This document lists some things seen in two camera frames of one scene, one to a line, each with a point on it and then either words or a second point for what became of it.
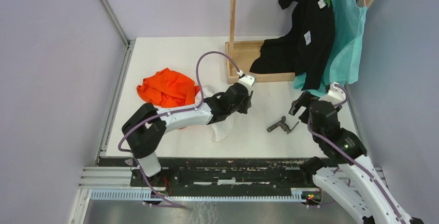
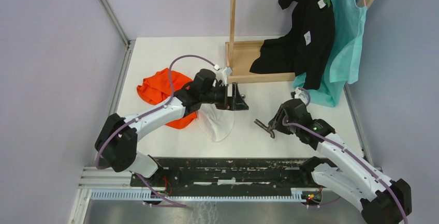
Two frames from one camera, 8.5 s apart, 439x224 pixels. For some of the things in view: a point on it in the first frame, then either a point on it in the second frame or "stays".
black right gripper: (304, 97) -> (276, 122)
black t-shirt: (308, 50) stays
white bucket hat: (218, 130) stays
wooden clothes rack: (240, 54) stays
